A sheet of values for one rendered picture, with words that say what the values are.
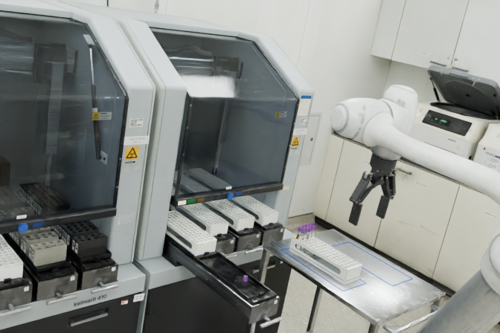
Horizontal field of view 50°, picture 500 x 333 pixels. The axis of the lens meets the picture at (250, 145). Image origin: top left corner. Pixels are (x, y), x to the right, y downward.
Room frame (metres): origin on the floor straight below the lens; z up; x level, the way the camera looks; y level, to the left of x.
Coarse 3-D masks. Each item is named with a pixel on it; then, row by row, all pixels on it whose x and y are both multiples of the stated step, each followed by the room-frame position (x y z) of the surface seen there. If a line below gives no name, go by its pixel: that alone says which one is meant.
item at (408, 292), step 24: (288, 240) 2.16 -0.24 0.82; (336, 240) 2.26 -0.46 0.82; (264, 264) 2.07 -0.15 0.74; (288, 264) 1.97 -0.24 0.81; (384, 264) 2.10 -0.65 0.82; (336, 288) 1.82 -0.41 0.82; (360, 288) 1.85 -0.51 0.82; (384, 288) 1.89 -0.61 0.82; (408, 288) 1.92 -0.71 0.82; (432, 288) 1.96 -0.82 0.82; (312, 312) 2.36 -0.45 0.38; (360, 312) 1.70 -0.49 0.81; (384, 312) 1.71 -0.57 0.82; (432, 312) 1.94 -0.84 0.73
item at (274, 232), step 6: (258, 228) 2.27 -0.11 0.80; (264, 228) 2.25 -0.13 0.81; (270, 228) 2.27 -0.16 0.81; (276, 228) 2.30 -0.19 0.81; (282, 228) 2.32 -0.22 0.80; (264, 234) 2.24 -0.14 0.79; (270, 234) 2.27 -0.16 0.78; (276, 234) 2.30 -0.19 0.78; (282, 234) 2.33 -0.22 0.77; (264, 240) 2.25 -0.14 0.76; (270, 240) 2.27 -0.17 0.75; (276, 240) 2.30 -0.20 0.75
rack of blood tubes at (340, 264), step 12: (312, 240) 2.08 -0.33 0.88; (300, 252) 2.02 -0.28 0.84; (312, 252) 1.98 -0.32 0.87; (324, 252) 1.98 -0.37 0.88; (336, 252) 2.00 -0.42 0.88; (312, 264) 1.97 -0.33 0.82; (324, 264) 1.99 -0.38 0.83; (336, 264) 1.90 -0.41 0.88; (348, 264) 1.91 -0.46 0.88; (360, 264) 1.93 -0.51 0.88; (336, 276) 1.89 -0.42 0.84; (348, 276) 1.87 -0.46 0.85
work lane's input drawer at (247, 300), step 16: (176, 256) 1.93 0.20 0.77; (192, 256) 1.88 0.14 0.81; (208, 256) 1.90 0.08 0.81; (224, 256) 1.91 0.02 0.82; (192, 272) 1.85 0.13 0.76; (208, 272) 1.79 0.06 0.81; (224, 272) 1.82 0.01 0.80; (240, 272) 1.84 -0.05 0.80; (224, 288) 1.72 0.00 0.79; (240, 288) 1.72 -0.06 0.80; (256, 288) 1.74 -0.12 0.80; (240, 304) 1.65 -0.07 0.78; (256, 304) 1.64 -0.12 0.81; (272, 304) 1.69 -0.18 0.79; (256, 320) 1.64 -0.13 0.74; (272, 320) 1.64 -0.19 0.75
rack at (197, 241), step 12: (168, 216) 2.08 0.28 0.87; (180, 216) 2.10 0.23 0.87; (168, 228) 2.05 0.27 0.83; (180, 228) 1.99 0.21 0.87; (192, 228) 2.01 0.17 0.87; (180, 240) 2.00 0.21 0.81; (192, 240) 1.90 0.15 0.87; (204, 240) 1.93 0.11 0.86; (216, 240) 1.94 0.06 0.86; (192, 252) 1.89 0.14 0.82; (204, 252) 1.91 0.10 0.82
